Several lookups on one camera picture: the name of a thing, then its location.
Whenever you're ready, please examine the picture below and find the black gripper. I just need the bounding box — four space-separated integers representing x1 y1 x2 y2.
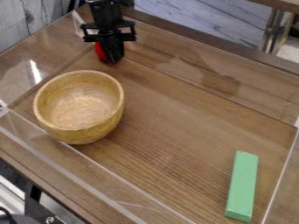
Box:
79 19 137 64

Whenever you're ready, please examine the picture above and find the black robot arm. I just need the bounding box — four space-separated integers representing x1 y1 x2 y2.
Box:
80 0 137 64

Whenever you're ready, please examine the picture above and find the wooden bowl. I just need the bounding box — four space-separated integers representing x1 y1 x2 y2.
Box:
32 70 125 144

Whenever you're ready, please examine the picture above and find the green rectangular block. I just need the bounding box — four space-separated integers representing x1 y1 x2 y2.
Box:
225 150 258 222

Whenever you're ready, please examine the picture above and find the clear acrylic corner bracket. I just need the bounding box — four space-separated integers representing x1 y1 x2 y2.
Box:
71 11 86 38

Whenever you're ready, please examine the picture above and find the clear acrylic tray wall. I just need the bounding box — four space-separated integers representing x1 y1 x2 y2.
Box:
0 100 197 224

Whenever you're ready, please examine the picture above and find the black cable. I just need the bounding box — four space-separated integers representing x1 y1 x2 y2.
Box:
0 206 22 224

